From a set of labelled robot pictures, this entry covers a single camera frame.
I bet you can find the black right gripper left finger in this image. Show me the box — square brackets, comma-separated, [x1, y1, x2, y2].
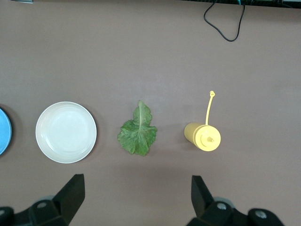
[0, 173, 86, 226]

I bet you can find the yellow squeeze bottle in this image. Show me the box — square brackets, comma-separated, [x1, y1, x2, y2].
[183, 90, 222, 152]

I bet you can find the green lettuce leaf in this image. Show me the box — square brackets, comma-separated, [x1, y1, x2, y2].
[117, 100, 158, 157]

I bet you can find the thin black looped cable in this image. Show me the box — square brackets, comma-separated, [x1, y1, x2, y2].
[203, 0, 246, 42]

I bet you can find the blue plate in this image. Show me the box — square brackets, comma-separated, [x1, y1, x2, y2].
[0, 107, 12, 156]

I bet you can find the beige plate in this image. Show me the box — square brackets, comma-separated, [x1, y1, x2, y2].
[35, 101, 97, 164]

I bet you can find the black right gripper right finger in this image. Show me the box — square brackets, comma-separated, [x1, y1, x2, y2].
[186, 175, 285, 226]

